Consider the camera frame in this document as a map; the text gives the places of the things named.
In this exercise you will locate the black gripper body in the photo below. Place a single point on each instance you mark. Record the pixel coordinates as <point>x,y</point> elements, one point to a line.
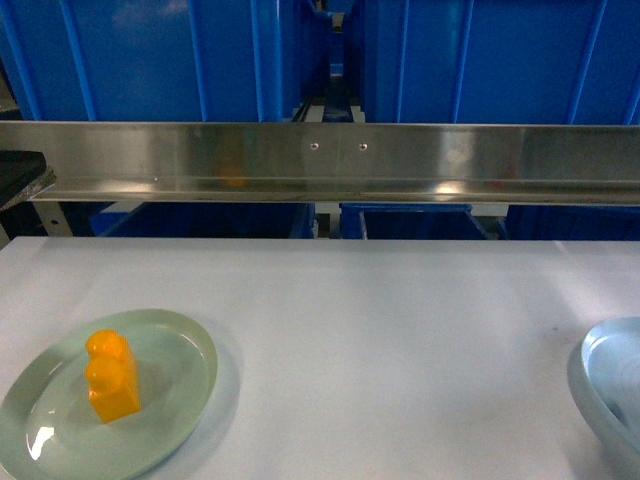
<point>24,174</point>

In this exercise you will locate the yellow toy building block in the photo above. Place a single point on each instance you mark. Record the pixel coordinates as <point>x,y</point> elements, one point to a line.
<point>111,375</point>

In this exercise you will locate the large blue bin upper left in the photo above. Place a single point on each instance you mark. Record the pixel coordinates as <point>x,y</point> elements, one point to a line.
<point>149,60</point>

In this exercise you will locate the large blue bin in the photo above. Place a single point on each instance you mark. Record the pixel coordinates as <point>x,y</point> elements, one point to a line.
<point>514,62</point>
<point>149,60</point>

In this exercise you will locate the pale green round plate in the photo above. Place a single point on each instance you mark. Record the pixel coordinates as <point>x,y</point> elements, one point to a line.
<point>50,431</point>

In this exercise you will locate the large blue bin upper right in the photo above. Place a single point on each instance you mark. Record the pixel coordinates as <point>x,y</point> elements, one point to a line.
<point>514,62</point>

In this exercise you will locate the pale blue round plate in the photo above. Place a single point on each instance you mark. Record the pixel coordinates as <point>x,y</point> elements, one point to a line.
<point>609,367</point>

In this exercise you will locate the blue bin below rail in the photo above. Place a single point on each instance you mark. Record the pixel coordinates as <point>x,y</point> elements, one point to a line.
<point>384,221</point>

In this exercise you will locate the stainless steel shelf rail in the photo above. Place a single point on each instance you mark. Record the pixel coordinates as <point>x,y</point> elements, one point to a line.
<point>333,162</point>

